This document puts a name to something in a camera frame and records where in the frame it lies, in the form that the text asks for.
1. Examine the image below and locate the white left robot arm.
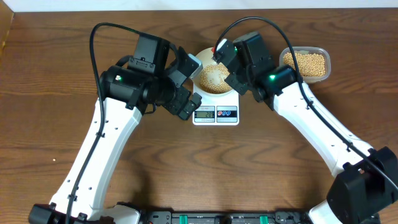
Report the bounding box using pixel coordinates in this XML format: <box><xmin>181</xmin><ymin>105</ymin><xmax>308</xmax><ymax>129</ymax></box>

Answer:
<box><xmin>29</xmin><ymin>49</ymin><xmax>203</xmax><ymax>223</ymax></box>

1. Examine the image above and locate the clear plastic soybean container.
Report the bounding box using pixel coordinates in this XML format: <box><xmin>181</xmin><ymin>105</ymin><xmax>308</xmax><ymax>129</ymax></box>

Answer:
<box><xmin>293</xmin><ymin>47</ymin><xmax>331</xmax><ymax>84</ymax></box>

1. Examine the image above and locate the white digital kitchen scale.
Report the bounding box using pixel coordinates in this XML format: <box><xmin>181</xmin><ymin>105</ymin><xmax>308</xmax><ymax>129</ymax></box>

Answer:
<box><xmin>192</xmin><ymin>85</ymin><xmax>240</xmax><ymax>126</ymax></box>

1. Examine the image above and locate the cream round bowl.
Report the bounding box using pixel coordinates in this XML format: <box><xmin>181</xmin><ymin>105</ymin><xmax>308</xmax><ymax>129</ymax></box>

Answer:
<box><xmin>193</xmin><ymin>47</ymin><xmax>234</xmax><ymax>95</ymax></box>

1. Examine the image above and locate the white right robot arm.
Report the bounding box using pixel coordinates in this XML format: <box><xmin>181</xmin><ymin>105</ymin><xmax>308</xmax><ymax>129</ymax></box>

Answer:
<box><xmin>215</xmin><ymin>32</ymin><xmax>397</xmax><ymax>223</ymax></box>

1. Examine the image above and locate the soybeans pile in bowl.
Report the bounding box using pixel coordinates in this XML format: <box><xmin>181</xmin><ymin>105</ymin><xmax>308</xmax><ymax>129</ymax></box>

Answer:
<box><xmin>200</xmin><ymin>64</ymin><xmax>232</xmax><ymax>94</ymax></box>

